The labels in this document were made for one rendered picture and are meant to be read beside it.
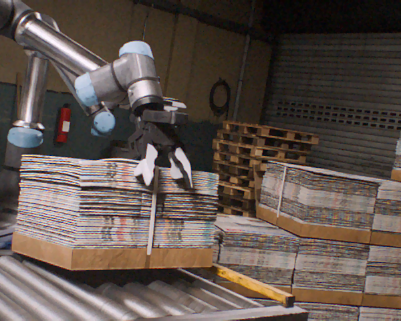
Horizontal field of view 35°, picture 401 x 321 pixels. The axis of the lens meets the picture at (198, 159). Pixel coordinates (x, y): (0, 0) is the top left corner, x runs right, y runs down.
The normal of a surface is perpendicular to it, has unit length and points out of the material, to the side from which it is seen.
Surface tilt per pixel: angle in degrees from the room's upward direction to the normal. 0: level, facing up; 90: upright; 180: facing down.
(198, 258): 84
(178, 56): 90
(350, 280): 90
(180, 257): 84
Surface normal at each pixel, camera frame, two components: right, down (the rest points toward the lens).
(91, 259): 0.63, 0.08
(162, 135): 0.60, -0.44
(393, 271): 0.31, 0.09
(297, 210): -0.93, -0.13
